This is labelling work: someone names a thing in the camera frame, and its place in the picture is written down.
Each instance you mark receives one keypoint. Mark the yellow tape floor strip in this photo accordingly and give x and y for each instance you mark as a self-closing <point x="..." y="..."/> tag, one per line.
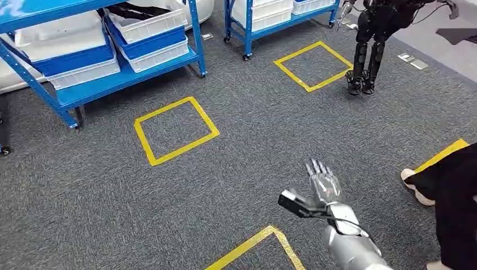
<point x="443" y="153"/>

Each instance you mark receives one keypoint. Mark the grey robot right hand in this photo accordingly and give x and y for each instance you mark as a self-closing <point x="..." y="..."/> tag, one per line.
<point x="326" y="186"/>

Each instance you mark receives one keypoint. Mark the person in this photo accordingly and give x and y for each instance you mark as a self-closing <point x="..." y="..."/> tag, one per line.
<point x="451" y="193"/>

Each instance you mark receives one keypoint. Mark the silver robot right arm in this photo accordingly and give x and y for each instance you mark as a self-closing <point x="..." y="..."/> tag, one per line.
<point x="350" y="246"/>

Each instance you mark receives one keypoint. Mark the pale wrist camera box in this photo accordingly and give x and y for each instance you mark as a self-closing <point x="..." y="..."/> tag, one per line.
<point x="294" y="203"/>

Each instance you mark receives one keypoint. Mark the black humanoid robot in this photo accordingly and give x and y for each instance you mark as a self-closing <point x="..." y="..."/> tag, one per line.
<point x="376" y="22"/>

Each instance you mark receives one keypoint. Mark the metal floor outlet plate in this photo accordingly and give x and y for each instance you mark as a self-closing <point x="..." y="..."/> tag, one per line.
<point x="406" y="57"/>
<point x="419" y="64"/>
<point x="207" y="36"/>
<point x="351" y="26"/>

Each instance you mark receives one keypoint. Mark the large blue steel rack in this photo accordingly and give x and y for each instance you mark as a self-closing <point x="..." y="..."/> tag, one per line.
<point x="123" y="80"/>

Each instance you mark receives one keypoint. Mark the black plastic part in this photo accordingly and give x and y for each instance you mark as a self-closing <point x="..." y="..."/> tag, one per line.
<point x="130" y="9"/>

